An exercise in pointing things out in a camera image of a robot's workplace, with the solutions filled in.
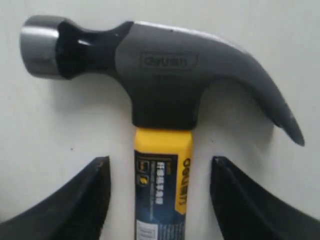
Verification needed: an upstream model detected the black and yellow claw hammer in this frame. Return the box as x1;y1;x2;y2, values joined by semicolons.
19;15;305;240

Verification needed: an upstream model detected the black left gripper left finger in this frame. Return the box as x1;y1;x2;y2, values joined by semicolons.
0;156;111;240

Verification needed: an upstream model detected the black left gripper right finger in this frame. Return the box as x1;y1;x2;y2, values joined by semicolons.
211;156;320;240

